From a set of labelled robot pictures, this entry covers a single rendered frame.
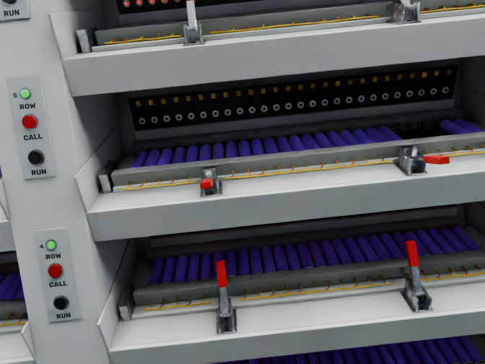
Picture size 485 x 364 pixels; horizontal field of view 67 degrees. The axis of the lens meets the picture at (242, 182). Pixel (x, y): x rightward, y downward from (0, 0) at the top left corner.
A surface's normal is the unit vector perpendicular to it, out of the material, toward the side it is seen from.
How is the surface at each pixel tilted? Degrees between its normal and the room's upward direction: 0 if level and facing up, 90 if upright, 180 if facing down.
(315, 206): 109
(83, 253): 90
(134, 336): 19
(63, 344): 90
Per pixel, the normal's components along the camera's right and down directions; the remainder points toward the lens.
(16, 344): -0.09, -0.89
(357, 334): 0.06, 0.44
